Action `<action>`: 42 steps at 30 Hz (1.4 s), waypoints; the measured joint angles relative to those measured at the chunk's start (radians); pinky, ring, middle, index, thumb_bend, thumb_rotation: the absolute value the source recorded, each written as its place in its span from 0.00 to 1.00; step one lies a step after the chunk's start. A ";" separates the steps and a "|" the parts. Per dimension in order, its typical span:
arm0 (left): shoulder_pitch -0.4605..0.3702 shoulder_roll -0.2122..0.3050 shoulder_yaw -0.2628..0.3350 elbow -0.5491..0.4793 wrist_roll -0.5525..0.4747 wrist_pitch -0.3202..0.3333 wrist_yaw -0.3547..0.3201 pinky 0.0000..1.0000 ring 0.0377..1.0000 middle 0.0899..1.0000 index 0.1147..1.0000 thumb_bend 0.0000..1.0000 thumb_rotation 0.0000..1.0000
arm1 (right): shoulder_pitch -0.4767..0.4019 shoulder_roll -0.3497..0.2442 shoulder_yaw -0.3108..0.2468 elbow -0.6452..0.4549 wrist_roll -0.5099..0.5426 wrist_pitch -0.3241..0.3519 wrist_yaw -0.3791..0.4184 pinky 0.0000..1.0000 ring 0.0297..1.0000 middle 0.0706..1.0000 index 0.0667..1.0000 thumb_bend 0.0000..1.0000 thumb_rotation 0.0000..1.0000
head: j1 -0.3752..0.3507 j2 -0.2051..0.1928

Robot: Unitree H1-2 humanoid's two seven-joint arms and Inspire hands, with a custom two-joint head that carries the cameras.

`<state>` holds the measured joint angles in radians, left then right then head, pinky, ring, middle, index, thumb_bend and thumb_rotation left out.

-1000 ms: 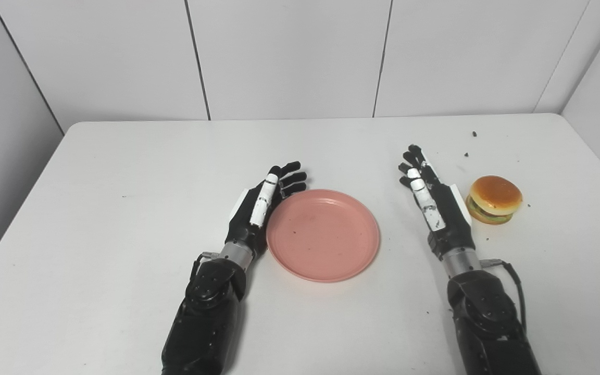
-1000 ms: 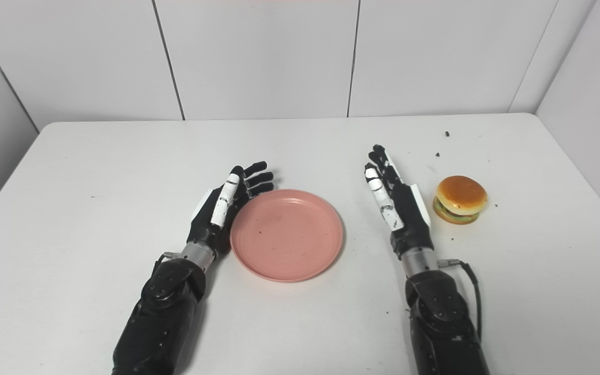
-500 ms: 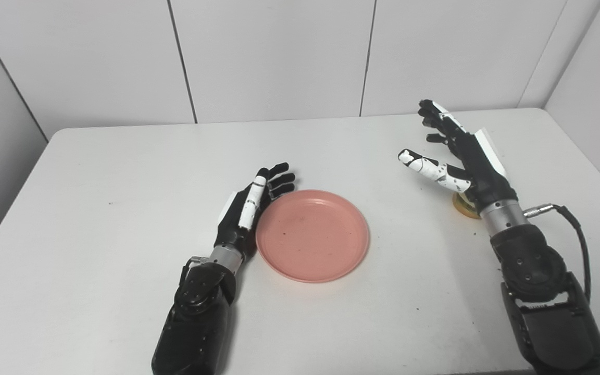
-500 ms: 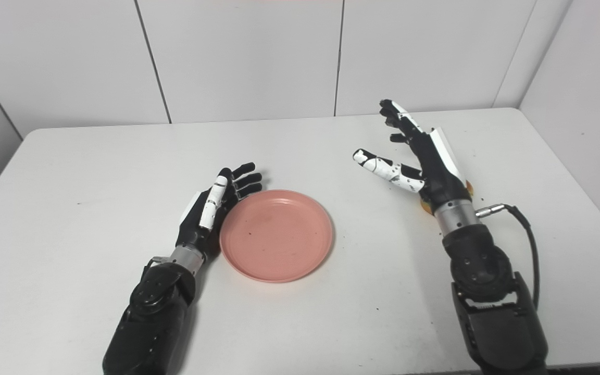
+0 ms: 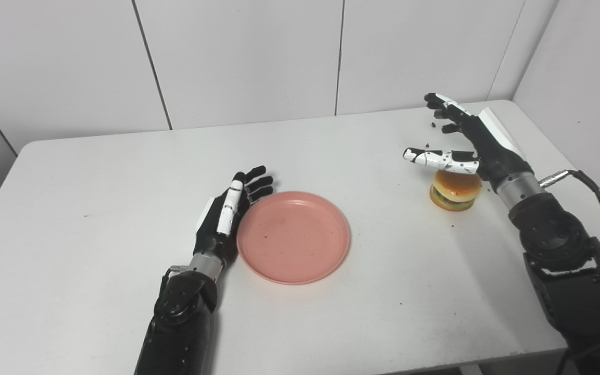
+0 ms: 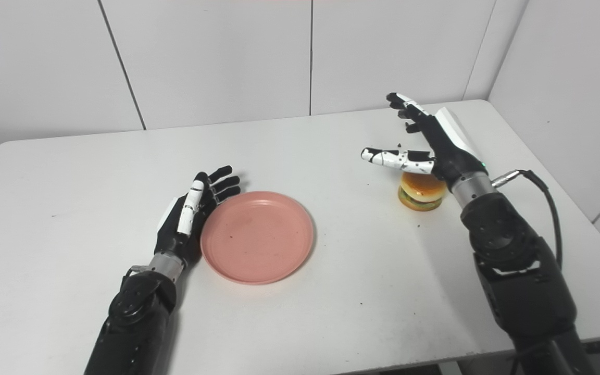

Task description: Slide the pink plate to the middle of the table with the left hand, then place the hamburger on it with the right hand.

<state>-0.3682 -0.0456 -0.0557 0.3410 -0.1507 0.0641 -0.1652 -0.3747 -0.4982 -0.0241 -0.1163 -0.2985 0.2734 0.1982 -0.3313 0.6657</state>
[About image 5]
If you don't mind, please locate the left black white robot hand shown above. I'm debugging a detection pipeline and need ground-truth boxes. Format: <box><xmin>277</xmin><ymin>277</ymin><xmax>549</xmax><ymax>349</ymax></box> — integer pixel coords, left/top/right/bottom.
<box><xmin>194</xmin><ymin>165</ymin><xmax>275</xmax><ymax>267</ymax></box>

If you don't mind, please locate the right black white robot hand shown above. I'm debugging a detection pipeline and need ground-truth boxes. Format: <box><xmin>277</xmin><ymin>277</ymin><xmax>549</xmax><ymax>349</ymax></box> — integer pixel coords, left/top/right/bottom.
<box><xmin>403</xmin><ymin>92</ymin><xmax>535</xmax><ymax>192</ymax></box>

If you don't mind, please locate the toy hamburger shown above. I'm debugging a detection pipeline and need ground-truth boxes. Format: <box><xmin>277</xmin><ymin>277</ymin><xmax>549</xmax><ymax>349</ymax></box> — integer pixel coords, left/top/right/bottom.
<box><xmin>429</xmin><ymin>169</ymin><xmax>483</xmax><ymax>212</ymax></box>

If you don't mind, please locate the pink round plate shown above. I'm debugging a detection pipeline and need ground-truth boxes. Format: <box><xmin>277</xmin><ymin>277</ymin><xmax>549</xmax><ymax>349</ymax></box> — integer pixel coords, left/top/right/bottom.
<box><xmin>236</xmin><ymin>191</ymin><xmax>352</xmax><ymax>285</ymax></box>

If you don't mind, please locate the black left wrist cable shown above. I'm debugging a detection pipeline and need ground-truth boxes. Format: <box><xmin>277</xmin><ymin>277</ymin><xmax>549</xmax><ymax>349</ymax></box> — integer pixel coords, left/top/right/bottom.
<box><xmin>160</xmin><ymin>265</ymin><xmax>182</xmax><ymax>300</ymax></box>

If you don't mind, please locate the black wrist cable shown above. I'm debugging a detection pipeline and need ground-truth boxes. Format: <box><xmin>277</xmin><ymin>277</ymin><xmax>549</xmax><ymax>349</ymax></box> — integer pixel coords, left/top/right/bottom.
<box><xmin>539</xmin><ymin>169</ymin><xmax>600</xmax><ymax>264</ymax></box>
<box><xmin>160</xmin><ymin>265</ymin><xmax>182</xmax><ymax>300</ymax></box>

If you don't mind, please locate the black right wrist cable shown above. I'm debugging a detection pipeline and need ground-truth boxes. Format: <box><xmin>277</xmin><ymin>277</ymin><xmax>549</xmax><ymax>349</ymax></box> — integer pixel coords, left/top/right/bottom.
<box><xmin>539</xmin><ymin>169</ymin><xmax>600</xmax><ymax>264</ymax></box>

